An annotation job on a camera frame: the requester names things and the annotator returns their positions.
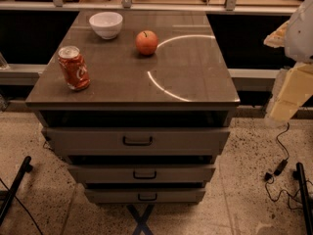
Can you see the red apple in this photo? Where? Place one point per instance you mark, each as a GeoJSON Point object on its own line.
{"type": "Point", "coordinates": [146, 42]}

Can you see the black stand leg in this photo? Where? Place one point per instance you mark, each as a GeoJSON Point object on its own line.
{"type": "Point", "coordinates": [7, 196]}
{"type": "Point", "coordinates": [299, 175]}

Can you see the bottom grey drawer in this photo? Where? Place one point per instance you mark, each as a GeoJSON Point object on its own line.
{"type": "Point", "coordinates": [160, 195]}

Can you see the grey drawer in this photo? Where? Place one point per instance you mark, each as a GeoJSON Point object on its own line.
{"type": "Point", "coordinates": [142, 173]}
{"type": "Point", "coordinates": [160, 195]}
{"type": "Point", "coordinates": [93, 141]}

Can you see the white ceramic bowl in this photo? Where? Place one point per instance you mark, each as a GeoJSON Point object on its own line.
{"type": "Point", "coordinates": [106, 24]}

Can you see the top grey drawer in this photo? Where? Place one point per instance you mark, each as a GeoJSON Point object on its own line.
{"type": "Point", "coordinates": [93, 141]}

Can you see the middle grey drawer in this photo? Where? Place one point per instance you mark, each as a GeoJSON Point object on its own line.
{"type": "Point", "coordinates": [142, 173]}

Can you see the black stand leg right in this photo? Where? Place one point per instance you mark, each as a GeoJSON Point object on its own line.
{"type": "Point", "coordinates": [299, 175]}

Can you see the red coke can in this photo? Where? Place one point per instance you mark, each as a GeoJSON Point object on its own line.
{"type": "Point", "coordinates": [74, 68]}

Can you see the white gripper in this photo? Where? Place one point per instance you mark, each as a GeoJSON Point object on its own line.
{"type": "Point", "coordinates": [299, 36]}

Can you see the black stand leg left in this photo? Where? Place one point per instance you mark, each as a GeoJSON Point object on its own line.
{"type": "Point", "coordinates": [7, 196]}

